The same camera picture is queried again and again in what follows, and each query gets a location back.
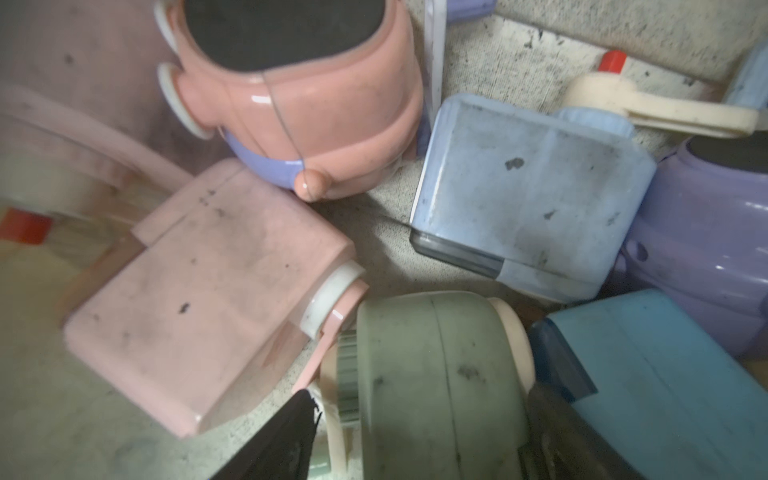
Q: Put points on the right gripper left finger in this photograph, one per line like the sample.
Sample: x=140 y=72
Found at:
x=282 y=448

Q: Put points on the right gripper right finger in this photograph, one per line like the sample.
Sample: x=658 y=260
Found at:
x=565 y=446

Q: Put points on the grey green round sharpener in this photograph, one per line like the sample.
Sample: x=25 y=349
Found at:
x=434 y=385

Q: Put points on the small pink sharpener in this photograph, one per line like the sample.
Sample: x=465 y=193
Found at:
x=199 y=314

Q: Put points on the purple small pencil sharpener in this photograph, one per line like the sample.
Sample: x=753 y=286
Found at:
x=700 y=236

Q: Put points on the pale blue block sharpener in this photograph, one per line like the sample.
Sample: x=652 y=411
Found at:
x=540 y=203

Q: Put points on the pink robot shaped sharpener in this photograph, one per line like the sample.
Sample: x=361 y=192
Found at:
x=323 y=98

